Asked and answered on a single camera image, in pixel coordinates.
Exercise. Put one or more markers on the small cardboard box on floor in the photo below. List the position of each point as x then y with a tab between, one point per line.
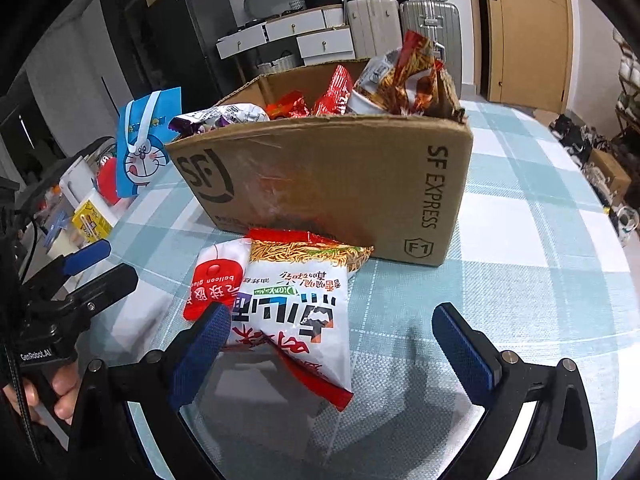
616	179

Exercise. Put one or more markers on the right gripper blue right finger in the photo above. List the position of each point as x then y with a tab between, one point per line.
559	441

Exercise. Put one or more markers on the white red balloon glue packet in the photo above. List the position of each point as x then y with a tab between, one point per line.
217	276

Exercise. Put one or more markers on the woven laundry basket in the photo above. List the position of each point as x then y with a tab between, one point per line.
279	65

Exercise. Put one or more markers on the plaid table cloth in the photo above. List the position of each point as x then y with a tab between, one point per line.
534	264

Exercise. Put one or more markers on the wooden door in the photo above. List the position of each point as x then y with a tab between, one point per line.
524	50

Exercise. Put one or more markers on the SF cardboard box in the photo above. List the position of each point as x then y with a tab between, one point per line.
391	182

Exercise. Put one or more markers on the silver suitcase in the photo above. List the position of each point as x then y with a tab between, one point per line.
440	22

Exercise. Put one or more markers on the person left hand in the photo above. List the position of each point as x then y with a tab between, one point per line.
65	382

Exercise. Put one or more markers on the purple silver snack bag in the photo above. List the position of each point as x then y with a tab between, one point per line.
217	117

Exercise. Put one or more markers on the white drawer desk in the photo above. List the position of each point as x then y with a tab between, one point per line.
321	34

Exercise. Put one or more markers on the small red snack packet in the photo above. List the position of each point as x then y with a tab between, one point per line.
332	102

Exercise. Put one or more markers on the blue Doraemon tote bag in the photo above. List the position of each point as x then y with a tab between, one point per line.
142	133

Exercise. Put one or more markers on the beige suitcase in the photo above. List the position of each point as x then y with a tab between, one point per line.
375	26

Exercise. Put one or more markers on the shoe rack with shoes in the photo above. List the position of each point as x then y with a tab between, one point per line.
627	104

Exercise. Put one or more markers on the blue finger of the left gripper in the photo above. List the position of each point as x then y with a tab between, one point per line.
96	295
77	262

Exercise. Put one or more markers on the white red noodle snack bag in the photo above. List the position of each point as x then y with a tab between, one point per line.
293	300

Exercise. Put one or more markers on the yellow snack box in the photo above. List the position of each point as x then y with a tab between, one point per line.
91	222

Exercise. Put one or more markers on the orange stick snack bag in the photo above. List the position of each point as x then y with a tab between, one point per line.
409	81

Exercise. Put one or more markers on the black refrigerator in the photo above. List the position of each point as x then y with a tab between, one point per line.
173	43

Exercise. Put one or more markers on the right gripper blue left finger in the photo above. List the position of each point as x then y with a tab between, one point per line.
104	440

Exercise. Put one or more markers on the red round object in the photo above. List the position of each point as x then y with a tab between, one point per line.
106	181

